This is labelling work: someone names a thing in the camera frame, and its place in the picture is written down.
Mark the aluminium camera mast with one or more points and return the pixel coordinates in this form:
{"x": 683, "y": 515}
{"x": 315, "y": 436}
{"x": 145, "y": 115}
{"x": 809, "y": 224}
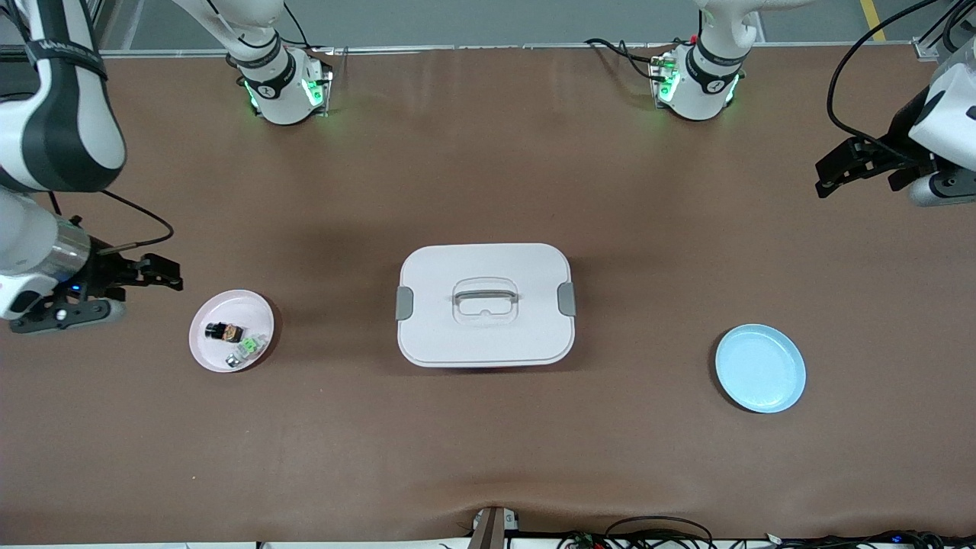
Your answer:
{"x": 494, "y": 530}

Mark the black orange push-button switch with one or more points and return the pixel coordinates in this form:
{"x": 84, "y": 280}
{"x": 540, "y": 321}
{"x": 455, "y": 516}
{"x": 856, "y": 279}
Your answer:
{"x": 225, "y": 332}

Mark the pink storage box white lid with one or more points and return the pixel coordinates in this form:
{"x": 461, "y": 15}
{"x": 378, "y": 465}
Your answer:
{"x": 457, "y": 343}

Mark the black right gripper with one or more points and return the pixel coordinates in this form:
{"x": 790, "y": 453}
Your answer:
{"x": 106, "y": 273}

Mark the white green push-button switch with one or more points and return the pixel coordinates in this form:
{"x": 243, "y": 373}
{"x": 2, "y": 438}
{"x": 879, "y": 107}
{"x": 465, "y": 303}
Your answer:
{"x": 245, "y": 351}

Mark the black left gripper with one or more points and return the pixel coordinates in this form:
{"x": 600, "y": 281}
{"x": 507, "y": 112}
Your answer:
{"x": 890, "y": 149}

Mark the brown table mat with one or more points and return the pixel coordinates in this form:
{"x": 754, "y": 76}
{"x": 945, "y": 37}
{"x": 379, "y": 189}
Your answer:
{"x": 488, "y": 152}

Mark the light blue round plate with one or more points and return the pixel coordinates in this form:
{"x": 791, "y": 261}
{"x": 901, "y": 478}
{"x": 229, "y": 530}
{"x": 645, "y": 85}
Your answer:
{"x": 762, "y": 370}

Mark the pink round plate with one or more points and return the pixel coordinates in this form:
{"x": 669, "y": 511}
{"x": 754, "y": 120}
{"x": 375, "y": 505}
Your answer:
{"x": 229, "y": 305}

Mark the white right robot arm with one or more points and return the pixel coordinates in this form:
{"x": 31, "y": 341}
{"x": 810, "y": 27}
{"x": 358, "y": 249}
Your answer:
{"x": 282, "y": 99}

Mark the aluminium frame profile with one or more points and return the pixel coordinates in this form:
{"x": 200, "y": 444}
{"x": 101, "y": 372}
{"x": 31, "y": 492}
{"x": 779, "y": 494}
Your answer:
{"x": 93, "y": 23}
{"x": 929, "y": 46}

